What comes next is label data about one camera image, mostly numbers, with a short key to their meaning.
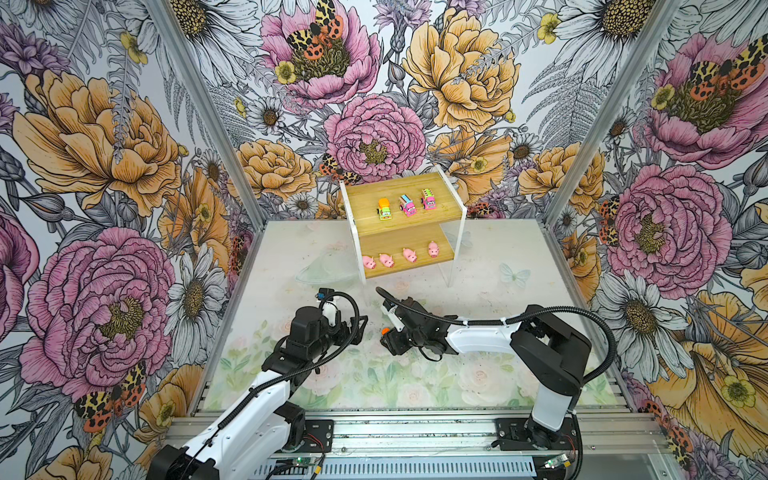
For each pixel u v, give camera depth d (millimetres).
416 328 712
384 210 748
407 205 761
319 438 731
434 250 894
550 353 472
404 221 764
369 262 865
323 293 732
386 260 870
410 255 878
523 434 734
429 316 635
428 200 778
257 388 529
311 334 659
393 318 739
